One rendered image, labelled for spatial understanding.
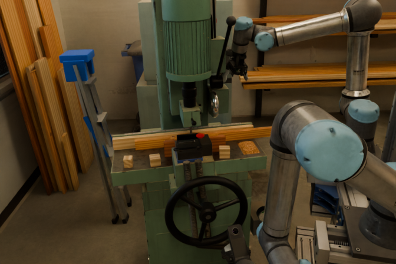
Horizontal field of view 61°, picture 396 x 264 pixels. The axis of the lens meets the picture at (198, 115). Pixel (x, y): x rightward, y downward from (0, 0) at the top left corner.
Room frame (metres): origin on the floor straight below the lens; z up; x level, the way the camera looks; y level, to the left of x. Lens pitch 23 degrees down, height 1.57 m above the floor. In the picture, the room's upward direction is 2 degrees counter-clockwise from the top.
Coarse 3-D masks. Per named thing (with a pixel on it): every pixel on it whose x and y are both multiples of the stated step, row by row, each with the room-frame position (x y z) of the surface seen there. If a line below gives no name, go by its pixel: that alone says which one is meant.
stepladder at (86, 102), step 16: (64, 64) 1.85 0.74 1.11; (80, 64) 1.85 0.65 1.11; (80, 80) 1.84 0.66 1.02; (96, 80) 2.01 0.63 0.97; (80, 96) 1.85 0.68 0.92; (96, 96) 1.99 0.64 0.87; (96, 112) 2.01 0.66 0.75; (96, 128) 1.84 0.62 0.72; (96, 144) 1.86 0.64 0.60; (112, 144) 2.02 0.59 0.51; (112, 208) 1.84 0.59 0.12
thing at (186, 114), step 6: (180, 102) 1.31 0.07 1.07; (180, 108) 1.29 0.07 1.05; (186, 108) 1.24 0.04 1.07; (192, 108) 1.24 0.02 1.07; (198, 108) 1.24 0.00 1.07; (180, 114) 1.30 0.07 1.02; (186, 114) 1.21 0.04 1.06; (192, 114) 1.21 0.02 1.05; (198, 114) 1.22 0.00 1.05; (186, 120) 1.21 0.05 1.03; (198, 120) 1.22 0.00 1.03; (186, 126) 1.21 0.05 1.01; (192, 126) 1.21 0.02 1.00
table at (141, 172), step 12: (228, 144) 1.24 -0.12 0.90; (120, 156) 1.17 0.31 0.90; (144, 156) 1.16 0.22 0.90; (216, 156) 1.15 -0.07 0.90; (240, 156) 1.14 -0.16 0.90; (252, 156) 1.14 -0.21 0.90; (264, 156) 1.14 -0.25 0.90; (120, 168) 1.08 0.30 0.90; (132, 168) 1.08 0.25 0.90; (144, 168) 1.08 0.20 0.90; (156, 168) 1.08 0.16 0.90; (168, 168) 1.08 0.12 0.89; (216, 168) 1.11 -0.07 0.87; (228, 168) 1.12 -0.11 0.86; (240, 168) 1.13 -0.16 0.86; (252, 168) 1.13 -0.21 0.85; (264, 168) 1.14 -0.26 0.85; (120, 180) 1.05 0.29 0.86; (132, 180) 1.06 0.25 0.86; (144, 180) 1.07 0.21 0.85; (156, 180) 1.07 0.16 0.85
